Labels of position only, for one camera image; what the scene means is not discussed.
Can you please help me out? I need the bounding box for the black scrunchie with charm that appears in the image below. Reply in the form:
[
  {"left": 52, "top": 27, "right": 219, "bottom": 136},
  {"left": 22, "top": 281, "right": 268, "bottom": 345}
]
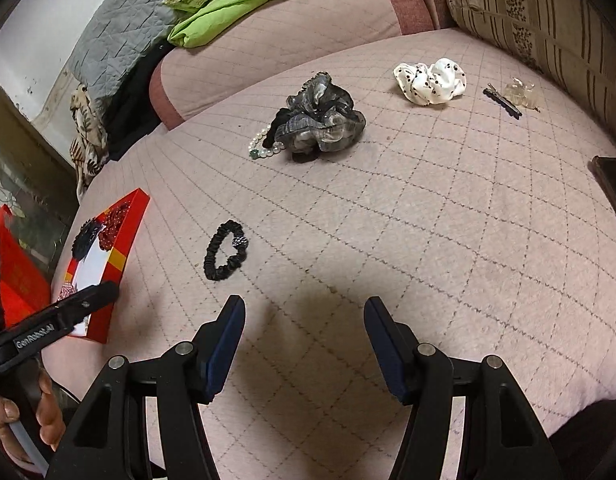
[{"left": 203, "top": 220, "right": 248, "bottom": 282}]

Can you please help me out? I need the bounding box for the red dotted scrunchie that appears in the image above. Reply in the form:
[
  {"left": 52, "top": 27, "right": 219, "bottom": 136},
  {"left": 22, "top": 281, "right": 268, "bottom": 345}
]
[{"left": 98, "top": 202, "right": 130, "bottom": 252}]

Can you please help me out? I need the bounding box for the grey sheer organza scrunchie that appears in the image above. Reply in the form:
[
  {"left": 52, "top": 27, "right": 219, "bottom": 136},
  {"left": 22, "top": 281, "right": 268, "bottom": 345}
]
[{"left": 264, "top": 72, "right": 366, "bottom": 160}]

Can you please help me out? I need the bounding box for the red white gingham scrunchie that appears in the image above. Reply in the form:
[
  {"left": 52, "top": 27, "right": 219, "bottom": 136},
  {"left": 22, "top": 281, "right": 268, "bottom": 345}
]
[{"left": 58, "top": 282, "right": 77, "bottom": 301}]

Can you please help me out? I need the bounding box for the black claw hair clip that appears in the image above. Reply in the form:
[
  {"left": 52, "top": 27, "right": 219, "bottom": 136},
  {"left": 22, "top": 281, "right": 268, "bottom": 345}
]
[{"left": 72, "top": 218, "right": 103, "bottom": 261}]

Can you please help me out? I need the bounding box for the person's left hand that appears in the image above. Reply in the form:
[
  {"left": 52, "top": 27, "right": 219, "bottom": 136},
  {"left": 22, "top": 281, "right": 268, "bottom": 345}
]
[{"left": 0, "top": 370, "right": 66, "bottom": 471}]

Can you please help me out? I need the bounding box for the red gift bag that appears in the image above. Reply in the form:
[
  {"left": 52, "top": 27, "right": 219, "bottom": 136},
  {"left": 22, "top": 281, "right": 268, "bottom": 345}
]
[{"left": 0, "top": 205, "right": 50, "bottom": 328}]

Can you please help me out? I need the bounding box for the red box white interior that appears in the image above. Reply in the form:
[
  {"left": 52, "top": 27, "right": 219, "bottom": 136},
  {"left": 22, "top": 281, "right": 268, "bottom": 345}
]
[{"left": 51, "top": 186, "right": 152, "bottom": 345}]

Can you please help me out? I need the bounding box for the leopard print cloth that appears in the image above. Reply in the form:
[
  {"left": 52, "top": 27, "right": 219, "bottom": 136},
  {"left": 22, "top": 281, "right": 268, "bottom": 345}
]
[{"left": 69, "top": 84, "right": 110, "bottom": 202}]

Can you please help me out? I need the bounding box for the black garment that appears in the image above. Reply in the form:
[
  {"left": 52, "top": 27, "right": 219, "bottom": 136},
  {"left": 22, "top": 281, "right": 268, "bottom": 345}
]
[{"left": 103, "top": 39, "right": 174, "bottom": 162}]

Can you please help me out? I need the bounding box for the black flat hair clip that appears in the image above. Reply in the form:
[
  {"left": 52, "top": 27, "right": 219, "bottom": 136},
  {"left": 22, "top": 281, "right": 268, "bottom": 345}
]
[{"left": 483, "top": 84, "right": 522, "bottom": 119}]

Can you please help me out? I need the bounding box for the white dotted scrunchie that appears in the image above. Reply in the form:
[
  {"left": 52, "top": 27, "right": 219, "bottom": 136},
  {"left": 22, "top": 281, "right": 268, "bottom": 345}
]
[{"left": 393, "top": 58, "right": 468, "bottom": 106}]

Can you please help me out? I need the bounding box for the clear beige hair claw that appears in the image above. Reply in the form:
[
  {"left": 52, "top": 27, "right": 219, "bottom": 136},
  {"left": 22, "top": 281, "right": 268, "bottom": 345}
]
[{"left": 503, "top": 77, "right": 543, "bottom": 112}]

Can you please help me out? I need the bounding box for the grey quilted blanket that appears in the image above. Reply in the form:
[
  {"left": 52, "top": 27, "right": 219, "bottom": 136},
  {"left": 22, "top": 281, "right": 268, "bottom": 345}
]
[{"left": 67, "top": 0, "right": 178, "bottom": 113}]

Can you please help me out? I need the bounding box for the pink rolled bolster cushion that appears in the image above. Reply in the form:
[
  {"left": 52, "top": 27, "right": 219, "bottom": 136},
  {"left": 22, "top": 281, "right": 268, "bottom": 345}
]
[{"left": 148, "top": 0, "right": 434, "bottom": 129}]

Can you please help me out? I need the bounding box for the pearl bracelet green bead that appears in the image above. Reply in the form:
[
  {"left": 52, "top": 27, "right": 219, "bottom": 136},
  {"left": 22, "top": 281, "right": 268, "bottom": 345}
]
[{"left": 248, "top": 126, "right": 285, "bottom": 160}]

